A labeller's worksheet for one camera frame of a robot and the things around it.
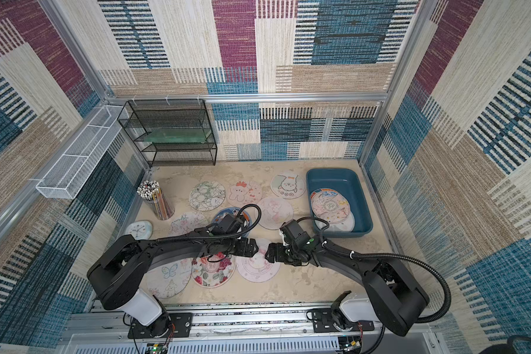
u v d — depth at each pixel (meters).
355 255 0.51
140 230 0.94
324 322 0.73
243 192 1.08
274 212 1.01
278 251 0.76
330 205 1.02
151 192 0.86
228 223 0.70
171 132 0.98
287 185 1.12
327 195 1.05
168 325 0.72
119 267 0.50
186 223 0.99
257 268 0.85
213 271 0.85
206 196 1.08
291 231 0.68
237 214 0.99
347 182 1.09
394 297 0.42
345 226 0.95
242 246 0.79
